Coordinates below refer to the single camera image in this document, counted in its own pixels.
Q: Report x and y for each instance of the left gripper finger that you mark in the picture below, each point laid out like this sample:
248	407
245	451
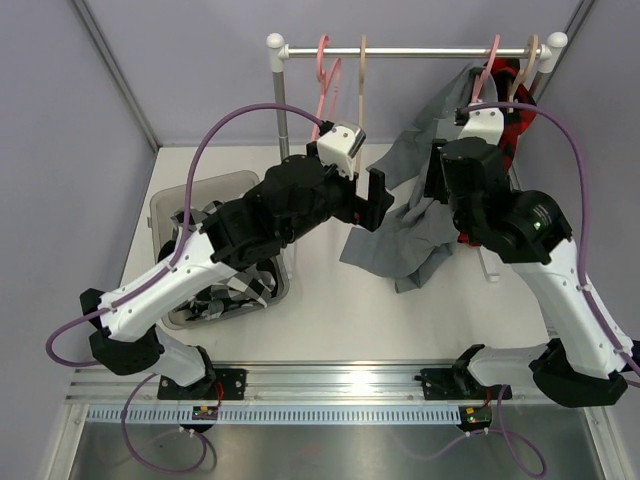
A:
369	213
376	186

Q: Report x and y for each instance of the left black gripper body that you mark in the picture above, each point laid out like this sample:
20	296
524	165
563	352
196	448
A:
339	193

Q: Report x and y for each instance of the grey shirt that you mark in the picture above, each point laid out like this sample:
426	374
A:
417	237

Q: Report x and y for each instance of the pink hanger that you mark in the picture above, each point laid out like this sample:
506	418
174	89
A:
329	79
482	77

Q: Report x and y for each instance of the black white checkered shirt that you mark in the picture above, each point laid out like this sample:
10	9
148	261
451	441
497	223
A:
254	287

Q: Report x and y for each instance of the beige hanger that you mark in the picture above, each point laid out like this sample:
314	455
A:
361	90
524	72

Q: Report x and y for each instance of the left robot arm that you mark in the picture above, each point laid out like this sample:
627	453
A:
294	197

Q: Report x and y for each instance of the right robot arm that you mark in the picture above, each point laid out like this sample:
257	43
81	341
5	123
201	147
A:
583	365

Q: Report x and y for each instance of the red black plaid shirt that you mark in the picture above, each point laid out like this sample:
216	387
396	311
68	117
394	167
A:
515	122

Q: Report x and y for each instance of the clear plastic bin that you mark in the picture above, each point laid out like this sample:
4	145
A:
221	188

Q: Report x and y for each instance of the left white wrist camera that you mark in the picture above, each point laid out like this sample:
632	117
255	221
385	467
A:
339	147

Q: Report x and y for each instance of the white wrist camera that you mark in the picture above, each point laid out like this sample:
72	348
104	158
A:
486	124
339	147

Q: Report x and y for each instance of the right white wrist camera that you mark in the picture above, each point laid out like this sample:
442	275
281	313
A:
486	124

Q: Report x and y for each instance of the slotted cable duct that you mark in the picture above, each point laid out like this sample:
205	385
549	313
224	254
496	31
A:
236	414

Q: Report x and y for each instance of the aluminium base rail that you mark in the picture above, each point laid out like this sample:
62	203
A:
284	383

